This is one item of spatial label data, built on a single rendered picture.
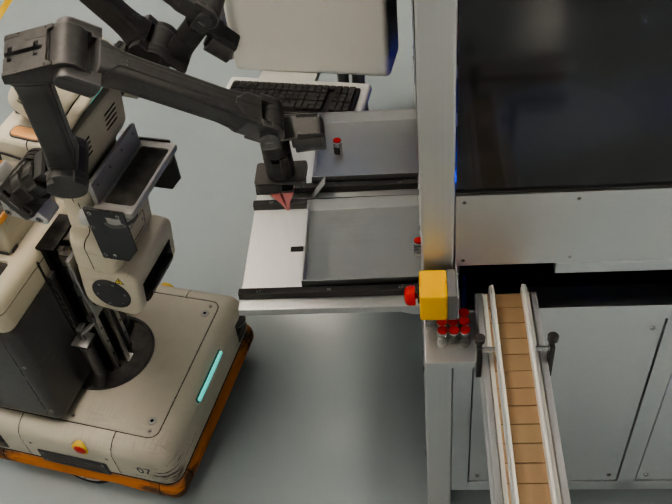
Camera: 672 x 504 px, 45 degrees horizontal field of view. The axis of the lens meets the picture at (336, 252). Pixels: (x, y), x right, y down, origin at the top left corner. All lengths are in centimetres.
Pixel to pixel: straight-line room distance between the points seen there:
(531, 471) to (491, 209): 47
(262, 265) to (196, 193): 162
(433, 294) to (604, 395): 63
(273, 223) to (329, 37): 73
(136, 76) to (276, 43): 122
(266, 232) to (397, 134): 47
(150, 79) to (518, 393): 85
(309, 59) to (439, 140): 118
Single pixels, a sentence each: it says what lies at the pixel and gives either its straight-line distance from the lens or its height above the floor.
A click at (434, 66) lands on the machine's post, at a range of 133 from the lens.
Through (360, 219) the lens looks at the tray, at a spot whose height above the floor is 88.
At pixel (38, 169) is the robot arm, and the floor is 125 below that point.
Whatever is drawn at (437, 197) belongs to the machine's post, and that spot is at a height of 120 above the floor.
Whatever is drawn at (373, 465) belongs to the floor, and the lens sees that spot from 254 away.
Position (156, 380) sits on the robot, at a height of 28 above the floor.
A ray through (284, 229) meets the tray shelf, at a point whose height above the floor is 88.
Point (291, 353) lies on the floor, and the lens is 281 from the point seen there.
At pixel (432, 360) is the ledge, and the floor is 88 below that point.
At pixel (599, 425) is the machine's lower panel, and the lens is 216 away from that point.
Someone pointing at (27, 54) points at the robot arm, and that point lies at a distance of 136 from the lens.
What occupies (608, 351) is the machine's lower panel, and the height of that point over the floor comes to 72.
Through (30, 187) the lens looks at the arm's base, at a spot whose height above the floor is 121.
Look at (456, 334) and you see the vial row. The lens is 165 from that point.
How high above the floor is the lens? 222
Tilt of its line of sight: 46 degrees down
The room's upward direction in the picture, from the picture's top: 8 degrees counter-clockwise
